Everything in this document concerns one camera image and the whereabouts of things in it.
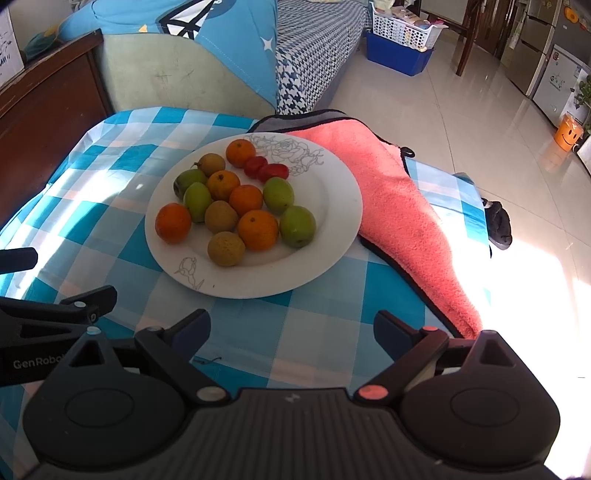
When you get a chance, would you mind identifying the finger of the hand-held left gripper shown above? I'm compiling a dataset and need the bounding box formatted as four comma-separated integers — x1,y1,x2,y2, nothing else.
0,285,118,346
0,247,39,276

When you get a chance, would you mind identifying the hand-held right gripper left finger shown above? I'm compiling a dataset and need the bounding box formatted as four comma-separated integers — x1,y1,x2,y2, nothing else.
60,308,230,407

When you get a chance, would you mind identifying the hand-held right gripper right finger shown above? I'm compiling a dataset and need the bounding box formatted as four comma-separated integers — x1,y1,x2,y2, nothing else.
353,309,533,403

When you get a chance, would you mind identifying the small orange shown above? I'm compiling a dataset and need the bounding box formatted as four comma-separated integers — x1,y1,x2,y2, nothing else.
206,170,241,201
229,185,264,217
237,209,280,252
154,202,193,244
225,138,257,169

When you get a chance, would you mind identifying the white floral plate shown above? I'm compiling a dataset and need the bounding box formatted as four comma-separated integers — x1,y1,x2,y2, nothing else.
144,132,363,299

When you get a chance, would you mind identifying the green jujube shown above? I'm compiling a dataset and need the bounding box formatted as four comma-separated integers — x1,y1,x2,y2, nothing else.
174,169,208,200
279,205,317,249
183,182,213,223
263,176,295,215

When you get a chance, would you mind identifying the red cherry tomato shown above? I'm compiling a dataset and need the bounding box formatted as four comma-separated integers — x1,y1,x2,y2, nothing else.
244,156,269,179
257,163,290,182

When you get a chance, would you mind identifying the blue checked tablecloth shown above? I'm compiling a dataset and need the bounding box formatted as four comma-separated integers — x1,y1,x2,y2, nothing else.
0,106,492,467

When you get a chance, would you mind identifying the pink towel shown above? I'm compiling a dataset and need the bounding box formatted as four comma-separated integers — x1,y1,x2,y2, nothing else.
247,109,483,340

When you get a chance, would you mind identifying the black object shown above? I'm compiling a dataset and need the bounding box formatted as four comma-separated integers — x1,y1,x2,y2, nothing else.
481,198,513,250

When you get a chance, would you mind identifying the dark wooden furniture panel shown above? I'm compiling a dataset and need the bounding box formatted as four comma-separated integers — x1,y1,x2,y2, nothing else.
0,29,115,229

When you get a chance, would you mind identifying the white printed cardboard box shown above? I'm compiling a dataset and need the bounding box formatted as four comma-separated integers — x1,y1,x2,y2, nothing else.
0,8,25,88

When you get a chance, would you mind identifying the pale green upholstered sofa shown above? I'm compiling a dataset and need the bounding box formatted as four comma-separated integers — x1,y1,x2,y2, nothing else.
93,33,279,114

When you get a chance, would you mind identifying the white covered low cabinet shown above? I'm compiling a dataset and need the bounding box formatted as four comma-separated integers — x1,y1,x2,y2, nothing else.
576,135,591,177

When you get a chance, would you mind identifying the orange smiley bin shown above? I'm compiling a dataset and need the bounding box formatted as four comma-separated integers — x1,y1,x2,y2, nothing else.
554,114,584,152

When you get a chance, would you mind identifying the blue plastic storage bin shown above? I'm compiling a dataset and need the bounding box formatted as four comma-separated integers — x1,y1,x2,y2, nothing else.
366,31,435,77

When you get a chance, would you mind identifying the blue houndstooth sofa cover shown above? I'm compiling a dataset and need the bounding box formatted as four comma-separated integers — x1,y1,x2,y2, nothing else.
274,0,374,117

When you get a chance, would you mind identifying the small white freezer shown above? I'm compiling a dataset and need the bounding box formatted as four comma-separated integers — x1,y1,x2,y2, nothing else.
532,44,591,128

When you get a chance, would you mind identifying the potted green plant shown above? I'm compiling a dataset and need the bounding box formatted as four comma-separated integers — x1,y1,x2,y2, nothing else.
571,76,591,137

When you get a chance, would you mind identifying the white plastic basket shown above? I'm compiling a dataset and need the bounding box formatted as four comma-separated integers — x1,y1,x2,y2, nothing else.
370,1,450,51

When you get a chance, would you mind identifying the silver refrigerator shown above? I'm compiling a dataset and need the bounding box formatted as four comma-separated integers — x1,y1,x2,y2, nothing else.
500,0,557,97

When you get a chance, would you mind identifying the dark wooden chair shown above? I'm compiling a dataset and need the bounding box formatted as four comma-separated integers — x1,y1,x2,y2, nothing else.
455,0,532,77

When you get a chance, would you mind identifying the grey refrigerator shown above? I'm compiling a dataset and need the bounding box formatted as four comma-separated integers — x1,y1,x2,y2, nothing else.
549,0,591,63

